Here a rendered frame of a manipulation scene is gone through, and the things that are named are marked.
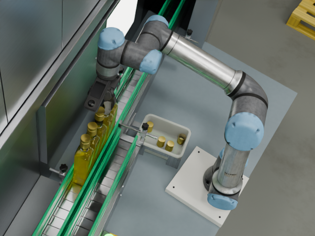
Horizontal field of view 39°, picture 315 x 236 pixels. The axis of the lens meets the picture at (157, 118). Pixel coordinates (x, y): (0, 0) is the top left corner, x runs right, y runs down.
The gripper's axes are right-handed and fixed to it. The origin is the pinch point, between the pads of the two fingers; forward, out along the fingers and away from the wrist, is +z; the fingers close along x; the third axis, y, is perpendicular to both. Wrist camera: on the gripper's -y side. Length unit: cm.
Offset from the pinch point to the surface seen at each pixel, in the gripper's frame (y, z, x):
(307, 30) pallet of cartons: 256, 115, -97
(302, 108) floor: 162, 118, -107
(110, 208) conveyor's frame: -18.5, 29.7, -15.2
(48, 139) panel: -15.4, 5.0, 11.9
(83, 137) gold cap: -11.8, 1.4, 0.6
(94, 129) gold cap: -6.7, 1.7, -1.3
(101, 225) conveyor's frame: -26.0, 29.7, -14.9
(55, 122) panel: -10.6, 1.2, 11.9
